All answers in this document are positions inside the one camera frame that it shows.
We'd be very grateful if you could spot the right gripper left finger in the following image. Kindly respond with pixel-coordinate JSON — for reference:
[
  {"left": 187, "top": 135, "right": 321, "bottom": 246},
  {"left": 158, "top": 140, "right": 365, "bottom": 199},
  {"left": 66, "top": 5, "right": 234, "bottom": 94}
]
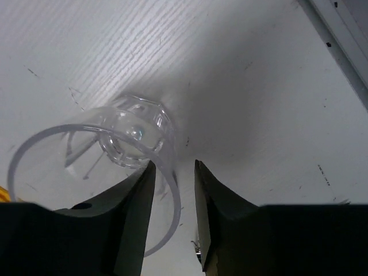
[{"left": 1, "top": 163, "right": 156, "bottom": 275}]

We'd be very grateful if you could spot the clear drinking glass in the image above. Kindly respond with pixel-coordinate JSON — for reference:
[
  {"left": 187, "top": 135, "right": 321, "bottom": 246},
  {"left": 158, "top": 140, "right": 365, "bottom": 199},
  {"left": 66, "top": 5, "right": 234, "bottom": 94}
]
[{"left": 7, "top": 94, "right": 182, "bottom": 256}]

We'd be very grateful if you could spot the yellow Pikachu cloth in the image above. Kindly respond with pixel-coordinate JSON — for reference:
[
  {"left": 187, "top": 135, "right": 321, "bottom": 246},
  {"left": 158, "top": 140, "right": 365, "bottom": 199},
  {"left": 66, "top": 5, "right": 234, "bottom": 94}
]
[{"left": 0, "top": 187, "right": 24, "bottom": 203}]

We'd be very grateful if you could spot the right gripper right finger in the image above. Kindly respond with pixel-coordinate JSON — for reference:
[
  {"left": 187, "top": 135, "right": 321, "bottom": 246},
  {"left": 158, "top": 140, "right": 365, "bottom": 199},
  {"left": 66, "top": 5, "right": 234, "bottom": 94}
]
[{"left": 194, "top": 160, "right": 367, "bottom": 275}]

